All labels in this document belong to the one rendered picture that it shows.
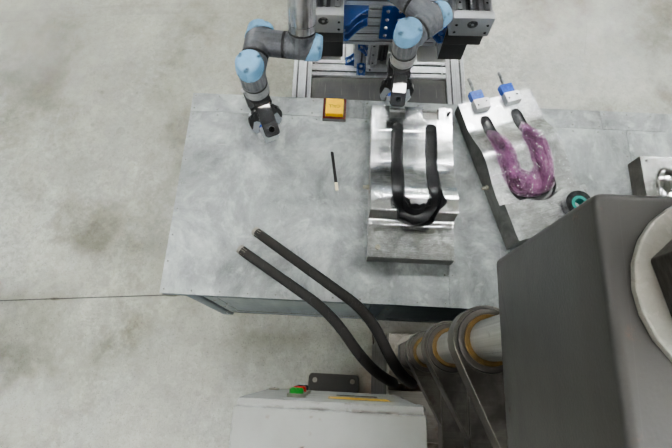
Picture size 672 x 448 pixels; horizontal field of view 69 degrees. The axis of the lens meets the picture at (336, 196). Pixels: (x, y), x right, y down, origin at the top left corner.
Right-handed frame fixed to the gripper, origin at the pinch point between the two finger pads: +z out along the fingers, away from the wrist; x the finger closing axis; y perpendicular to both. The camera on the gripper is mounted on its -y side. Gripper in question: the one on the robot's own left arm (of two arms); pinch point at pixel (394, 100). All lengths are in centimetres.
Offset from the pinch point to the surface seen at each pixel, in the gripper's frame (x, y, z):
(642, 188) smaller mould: -80, -25, -1
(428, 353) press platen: -6, -83, -45
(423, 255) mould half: -11, -53, -2
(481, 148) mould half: -28.1, -17.4, -4.4
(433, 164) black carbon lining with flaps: -13.3, -23.8, -3.3
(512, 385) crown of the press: -4, -87, -99
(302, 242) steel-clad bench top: 26, -51, 4
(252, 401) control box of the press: 24, -93, -62
